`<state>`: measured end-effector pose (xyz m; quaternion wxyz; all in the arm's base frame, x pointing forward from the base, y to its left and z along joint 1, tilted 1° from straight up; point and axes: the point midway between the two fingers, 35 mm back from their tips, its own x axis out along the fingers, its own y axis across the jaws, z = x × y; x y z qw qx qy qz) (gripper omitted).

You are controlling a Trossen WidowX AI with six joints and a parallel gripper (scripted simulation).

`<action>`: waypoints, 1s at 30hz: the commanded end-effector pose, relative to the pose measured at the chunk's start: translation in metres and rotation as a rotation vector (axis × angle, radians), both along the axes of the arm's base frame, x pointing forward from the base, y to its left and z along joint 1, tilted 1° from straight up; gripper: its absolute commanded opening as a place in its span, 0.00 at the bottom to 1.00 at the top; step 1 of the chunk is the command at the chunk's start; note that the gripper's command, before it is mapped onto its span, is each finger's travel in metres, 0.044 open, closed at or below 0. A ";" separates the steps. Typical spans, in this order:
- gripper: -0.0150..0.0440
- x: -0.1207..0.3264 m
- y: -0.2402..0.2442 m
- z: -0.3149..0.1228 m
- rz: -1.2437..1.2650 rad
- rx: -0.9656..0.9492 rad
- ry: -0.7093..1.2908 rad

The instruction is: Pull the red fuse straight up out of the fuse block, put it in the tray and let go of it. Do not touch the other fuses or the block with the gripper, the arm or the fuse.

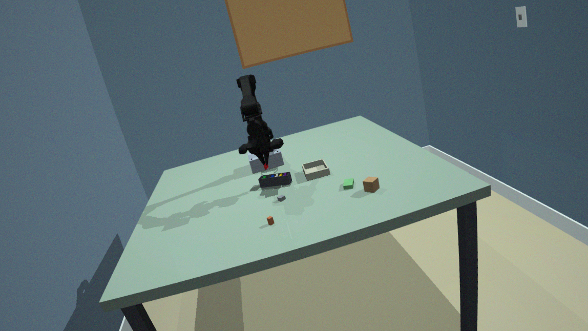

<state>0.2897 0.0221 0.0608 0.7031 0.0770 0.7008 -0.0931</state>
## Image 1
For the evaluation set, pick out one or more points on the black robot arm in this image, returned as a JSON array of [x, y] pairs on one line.
[[251, 109]]

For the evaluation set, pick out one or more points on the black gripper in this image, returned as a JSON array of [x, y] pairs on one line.
[[274, 144]]

